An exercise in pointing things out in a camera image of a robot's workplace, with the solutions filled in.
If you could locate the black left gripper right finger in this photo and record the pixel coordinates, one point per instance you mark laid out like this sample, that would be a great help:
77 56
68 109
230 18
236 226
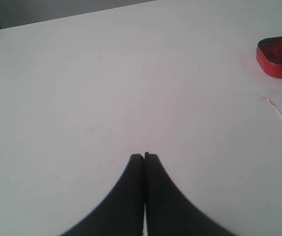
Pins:
168 211

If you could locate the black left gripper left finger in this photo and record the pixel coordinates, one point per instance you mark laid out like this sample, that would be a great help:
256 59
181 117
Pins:
121 213

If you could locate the red ink pad tin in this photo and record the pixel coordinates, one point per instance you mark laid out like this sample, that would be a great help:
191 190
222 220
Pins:
269 56

